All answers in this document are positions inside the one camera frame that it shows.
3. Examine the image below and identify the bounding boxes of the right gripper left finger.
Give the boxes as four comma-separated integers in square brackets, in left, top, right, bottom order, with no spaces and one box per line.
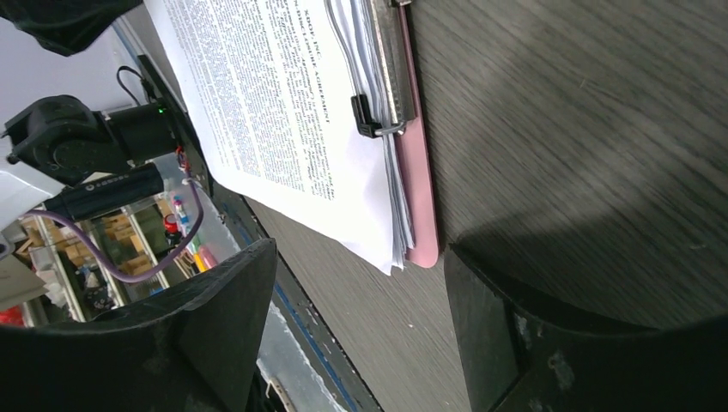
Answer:
[1,239,277,411]

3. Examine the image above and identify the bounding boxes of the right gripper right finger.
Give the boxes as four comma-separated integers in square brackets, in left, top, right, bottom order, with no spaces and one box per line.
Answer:
[444,245,727,411]

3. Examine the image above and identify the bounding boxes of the pink clipboard with paper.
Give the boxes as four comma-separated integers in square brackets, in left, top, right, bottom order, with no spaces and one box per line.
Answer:
[145,1,440,274]

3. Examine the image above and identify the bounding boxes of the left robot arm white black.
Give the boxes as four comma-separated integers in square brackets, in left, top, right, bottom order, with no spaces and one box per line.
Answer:
[1,1,190,227]

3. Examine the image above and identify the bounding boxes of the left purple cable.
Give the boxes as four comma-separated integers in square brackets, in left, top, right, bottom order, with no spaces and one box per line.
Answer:
[25,179,204,284]

